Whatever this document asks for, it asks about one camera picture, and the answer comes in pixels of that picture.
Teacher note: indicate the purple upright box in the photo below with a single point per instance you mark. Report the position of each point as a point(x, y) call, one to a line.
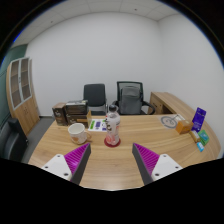
point(199, 119)

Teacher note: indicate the brown printed cardboard box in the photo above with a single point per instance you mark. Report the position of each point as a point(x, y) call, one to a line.
point(59, 115)

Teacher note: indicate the black padded office chair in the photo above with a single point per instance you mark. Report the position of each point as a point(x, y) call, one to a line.
point(94, 95)

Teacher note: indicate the white mug with bear print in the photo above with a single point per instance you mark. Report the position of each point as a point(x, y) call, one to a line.
point(77, 133)

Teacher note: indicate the clear drink bottle black cap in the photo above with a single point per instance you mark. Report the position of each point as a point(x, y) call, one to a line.
point(112, 128)

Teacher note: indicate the small green box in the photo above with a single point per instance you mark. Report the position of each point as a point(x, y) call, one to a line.
point(203, 137)

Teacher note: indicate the small blue packet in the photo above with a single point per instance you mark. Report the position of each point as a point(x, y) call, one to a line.
point(200, 146)

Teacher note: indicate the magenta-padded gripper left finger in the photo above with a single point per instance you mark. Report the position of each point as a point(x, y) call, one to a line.
point(58, 166)

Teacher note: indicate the white printed sticker sheet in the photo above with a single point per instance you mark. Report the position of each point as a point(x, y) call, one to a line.
point(96, 125)

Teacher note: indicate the white sheet with round print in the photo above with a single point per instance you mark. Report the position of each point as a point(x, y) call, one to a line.
point(169, 120)

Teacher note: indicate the wooden cabinet with glass doors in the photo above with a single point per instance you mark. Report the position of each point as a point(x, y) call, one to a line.
point(23, 110)

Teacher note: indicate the grey backpack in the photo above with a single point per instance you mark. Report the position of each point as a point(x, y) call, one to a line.
point(130, 100)

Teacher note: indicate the wooden side desk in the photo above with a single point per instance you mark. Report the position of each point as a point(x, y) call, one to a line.
point(166, 101)

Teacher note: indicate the black mesh office chair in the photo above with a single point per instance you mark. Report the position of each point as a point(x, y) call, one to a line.
point(146, 106)

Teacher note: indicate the small tan box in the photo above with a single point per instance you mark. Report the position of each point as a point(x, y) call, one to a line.
point(194, 136)

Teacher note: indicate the small orange-brown box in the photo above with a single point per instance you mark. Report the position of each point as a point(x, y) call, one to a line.
point(184, 126)

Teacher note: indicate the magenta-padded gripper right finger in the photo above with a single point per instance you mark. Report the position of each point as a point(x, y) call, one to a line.
point(166, 166)

